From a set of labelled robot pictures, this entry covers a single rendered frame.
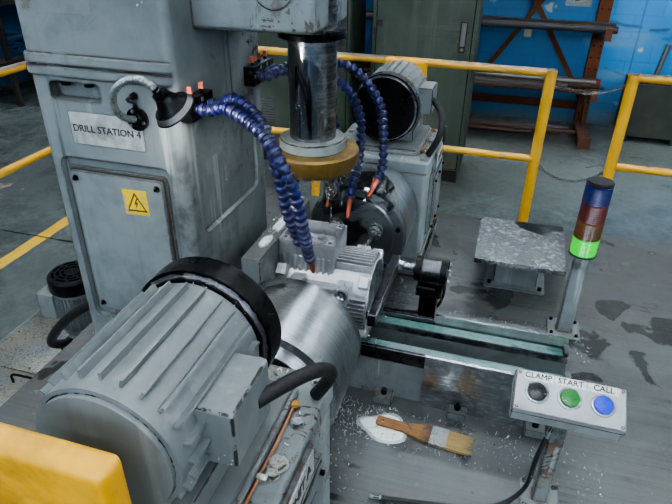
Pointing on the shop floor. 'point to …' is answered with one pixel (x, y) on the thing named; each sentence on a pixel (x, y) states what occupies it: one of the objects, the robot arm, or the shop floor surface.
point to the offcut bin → (651, 109)
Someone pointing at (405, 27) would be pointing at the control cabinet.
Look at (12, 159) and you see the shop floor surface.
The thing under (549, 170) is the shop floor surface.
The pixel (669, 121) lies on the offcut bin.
